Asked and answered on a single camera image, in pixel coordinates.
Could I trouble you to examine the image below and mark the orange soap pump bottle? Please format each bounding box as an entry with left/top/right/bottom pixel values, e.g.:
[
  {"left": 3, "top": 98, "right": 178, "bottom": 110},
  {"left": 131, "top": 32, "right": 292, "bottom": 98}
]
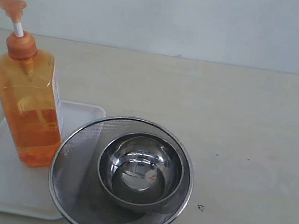
[{"left": 0, "top": 0, "right": 63, "bottom": 167}]

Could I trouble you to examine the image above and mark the white plastic tray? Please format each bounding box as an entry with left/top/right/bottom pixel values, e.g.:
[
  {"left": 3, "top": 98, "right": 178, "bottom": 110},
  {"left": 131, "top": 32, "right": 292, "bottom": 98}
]
[{"left": 0, "top": 119, "right": 62, "bottom": 220}]

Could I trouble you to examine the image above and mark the small stainless steel bowl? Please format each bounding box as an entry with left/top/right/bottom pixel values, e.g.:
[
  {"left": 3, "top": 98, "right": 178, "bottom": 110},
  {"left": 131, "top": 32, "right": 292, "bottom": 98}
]
[{"left": 97, "top": 132, "right": 185, "bottom": 212}]

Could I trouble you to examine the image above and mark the steel mesh strainer basin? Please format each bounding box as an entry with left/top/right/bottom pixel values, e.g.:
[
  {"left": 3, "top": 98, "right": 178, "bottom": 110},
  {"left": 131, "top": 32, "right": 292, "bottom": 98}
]
[{"left": 48, "top": 116, "right": 194, "bottom": 224}]

